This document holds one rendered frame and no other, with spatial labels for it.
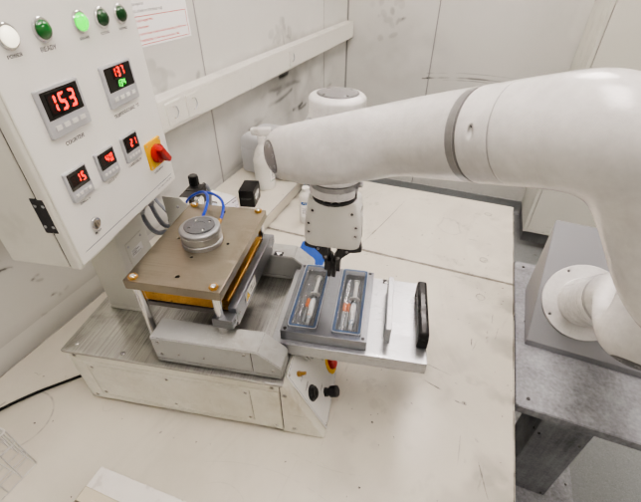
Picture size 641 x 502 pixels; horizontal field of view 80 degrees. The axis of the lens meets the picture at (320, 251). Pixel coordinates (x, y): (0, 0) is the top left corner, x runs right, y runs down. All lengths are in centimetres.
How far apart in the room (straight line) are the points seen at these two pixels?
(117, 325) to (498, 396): 87
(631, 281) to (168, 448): 84
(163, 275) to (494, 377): 79
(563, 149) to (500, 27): 260
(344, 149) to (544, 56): 254
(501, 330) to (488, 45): 210
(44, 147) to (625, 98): 65
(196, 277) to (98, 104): 32
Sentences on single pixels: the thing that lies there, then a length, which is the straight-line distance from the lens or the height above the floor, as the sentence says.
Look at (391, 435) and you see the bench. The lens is 92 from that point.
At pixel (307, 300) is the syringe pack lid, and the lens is 79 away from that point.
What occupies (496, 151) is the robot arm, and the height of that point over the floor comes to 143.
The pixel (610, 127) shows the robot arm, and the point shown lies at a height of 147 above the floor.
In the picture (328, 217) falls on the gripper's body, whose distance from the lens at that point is 65.
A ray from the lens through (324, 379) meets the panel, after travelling 92.
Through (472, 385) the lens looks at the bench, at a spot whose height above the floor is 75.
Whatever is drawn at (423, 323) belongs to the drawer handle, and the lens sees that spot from 76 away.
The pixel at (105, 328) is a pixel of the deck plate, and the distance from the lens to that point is 95.
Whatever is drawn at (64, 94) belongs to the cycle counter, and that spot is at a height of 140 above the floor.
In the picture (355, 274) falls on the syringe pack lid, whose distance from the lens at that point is 85.
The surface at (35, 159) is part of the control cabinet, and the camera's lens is 66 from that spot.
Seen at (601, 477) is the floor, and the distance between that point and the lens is 199.
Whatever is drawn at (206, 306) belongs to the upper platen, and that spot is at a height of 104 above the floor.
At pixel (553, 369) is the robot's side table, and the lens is 115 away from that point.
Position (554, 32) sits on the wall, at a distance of 293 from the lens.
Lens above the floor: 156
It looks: 37 degrees down
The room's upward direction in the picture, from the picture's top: straight up
